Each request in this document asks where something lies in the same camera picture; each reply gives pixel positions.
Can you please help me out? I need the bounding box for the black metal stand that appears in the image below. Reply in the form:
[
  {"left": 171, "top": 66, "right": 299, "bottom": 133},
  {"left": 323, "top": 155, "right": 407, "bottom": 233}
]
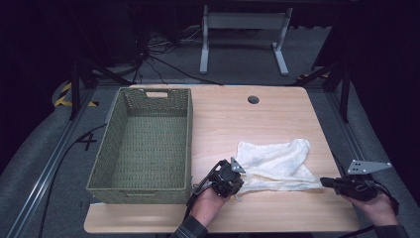
[
  {"left": 286, "top": 59, "right": 352, "bottom": 124},
  {"left": 67, "top": 59, "right": 133, "bottom": 121}
]

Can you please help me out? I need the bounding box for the tangle of black floor cables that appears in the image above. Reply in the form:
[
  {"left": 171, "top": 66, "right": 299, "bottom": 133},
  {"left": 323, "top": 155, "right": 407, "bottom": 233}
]
[{"left": 132, "top": 29, "right": 226, "bottom": 86}]

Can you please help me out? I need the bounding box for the long black floor cable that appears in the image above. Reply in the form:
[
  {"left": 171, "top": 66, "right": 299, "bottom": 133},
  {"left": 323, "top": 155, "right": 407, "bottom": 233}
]
[{"left": 38, "top": 122, "right": 108, "bottom": 238}]

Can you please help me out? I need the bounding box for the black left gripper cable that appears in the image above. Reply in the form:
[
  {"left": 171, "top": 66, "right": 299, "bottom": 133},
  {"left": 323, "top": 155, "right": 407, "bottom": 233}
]
[{"left": 184, "top": 162, "right": 226, "bottom": 220}]

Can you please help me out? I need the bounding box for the yellow black hazard tape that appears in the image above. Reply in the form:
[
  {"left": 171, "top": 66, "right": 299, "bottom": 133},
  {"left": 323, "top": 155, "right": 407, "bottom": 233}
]
[{"left": 53, "top": 82, "right": 100, "bottom": 108}]

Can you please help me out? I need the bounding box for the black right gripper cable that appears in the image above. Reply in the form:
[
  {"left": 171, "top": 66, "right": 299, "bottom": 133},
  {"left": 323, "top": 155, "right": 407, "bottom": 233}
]
[{"left": 339, "top": 179, "right": 400, "bottom": 238}]

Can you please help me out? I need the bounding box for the green woven basket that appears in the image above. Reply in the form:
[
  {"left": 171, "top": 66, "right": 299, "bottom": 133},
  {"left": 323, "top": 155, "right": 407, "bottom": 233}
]
[{"left": 86, "top": 86, "right": 194, "bottom": 205}]

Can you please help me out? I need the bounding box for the person's left hand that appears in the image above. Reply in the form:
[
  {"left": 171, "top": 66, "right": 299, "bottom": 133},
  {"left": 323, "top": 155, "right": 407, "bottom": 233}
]
[{"left": 190, "top": 186, "right": 231, "bottom": 228}]

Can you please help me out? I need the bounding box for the white metal desk frame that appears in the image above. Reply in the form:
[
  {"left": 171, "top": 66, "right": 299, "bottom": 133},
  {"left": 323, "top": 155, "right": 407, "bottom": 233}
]
[{"left": 199, "top": 4, "right": 294, "bottom": 76}]

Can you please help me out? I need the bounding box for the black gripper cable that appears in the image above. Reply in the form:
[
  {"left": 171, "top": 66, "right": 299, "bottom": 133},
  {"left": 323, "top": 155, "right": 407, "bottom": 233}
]
[
  {"left": 339, "top": 179, "right": 400, "bottom": 238},
  {"left": 184, "top": 162, "right": 226, "bottom": 220}
]

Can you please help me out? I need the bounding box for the person's right hand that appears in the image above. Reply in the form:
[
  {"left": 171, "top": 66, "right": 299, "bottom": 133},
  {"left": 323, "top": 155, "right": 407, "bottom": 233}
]
[{"left": 341, "top": 191, "right": 399, "bottom": 227}]

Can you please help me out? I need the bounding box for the white cloth with brown print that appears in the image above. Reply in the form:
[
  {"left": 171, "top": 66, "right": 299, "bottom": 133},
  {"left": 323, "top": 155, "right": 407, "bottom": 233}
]
[{"left": 233, "top": 138, "right": 327, "bottom": 201}]

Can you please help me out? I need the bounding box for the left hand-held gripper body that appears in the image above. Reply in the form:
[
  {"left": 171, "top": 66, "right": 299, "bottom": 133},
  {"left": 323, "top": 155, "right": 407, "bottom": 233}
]
[{"left": 211, "top": 157, "right": 246, "bottom": 198}]

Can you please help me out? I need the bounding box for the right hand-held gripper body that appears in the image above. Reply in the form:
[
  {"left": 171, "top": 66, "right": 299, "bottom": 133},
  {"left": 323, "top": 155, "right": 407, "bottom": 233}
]
[{"left": 334, "top": 160, "right": 393, "bottom": 202}]

